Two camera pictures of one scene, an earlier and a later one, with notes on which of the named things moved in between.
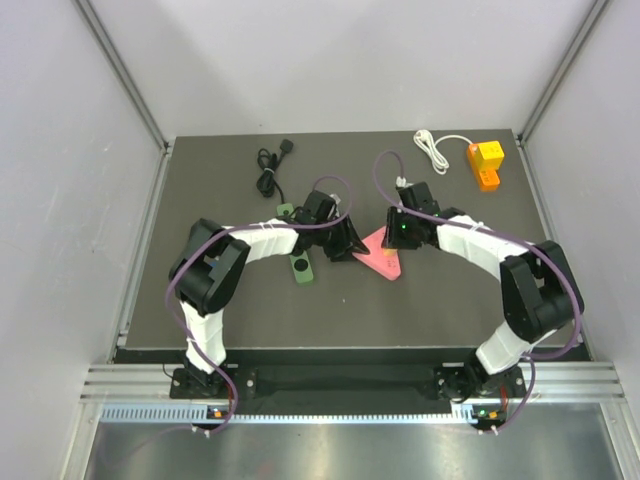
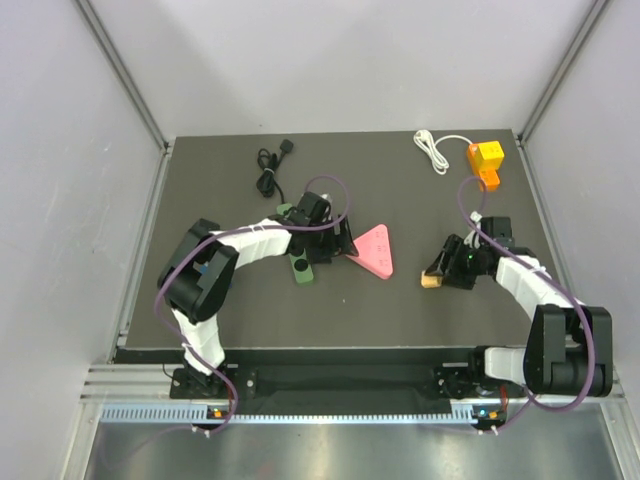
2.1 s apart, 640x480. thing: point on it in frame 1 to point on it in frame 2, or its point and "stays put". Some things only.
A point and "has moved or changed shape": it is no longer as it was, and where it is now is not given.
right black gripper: [393, 240] to [454, 246]
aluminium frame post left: [100, 31] stays put
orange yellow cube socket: [486, 159] stays put
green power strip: [300, 263] stays put
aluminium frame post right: [584, 33] stays put
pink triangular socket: [387, 266] has moved or changed shape
